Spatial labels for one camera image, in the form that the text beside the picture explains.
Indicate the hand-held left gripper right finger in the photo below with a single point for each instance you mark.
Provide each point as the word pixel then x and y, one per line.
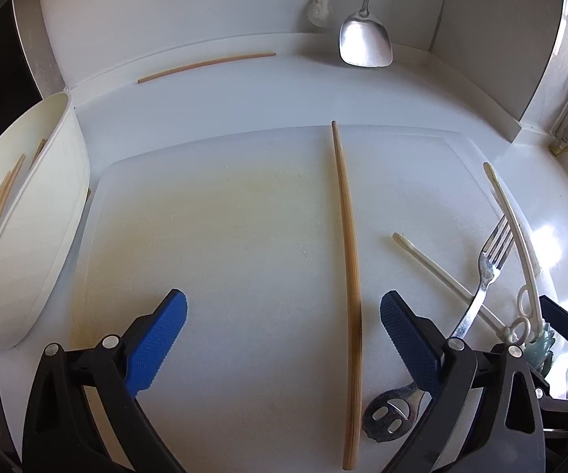
pixel 409 345

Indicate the white plastic cutting board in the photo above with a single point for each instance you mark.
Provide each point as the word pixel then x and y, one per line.
pixel 215 256

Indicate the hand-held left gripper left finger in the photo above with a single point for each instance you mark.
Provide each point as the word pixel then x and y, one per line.
pixel 158 345

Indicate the white round basin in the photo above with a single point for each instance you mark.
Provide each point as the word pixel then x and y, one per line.
pixel 52 217

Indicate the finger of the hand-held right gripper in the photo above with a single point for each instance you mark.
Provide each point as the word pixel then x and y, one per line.
pixel 557 313

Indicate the steel spatula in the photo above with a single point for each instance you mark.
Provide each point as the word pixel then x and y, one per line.
pixel 365 42

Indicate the teal crab-shaped chopstick holder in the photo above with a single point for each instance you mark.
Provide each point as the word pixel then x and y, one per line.
pixel 540 352

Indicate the metal fork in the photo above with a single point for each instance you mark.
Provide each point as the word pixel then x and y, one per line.
pixel 485 271

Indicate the white plastic training chopstick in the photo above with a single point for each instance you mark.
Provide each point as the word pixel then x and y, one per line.
pixel 437 272
pixel 497 187

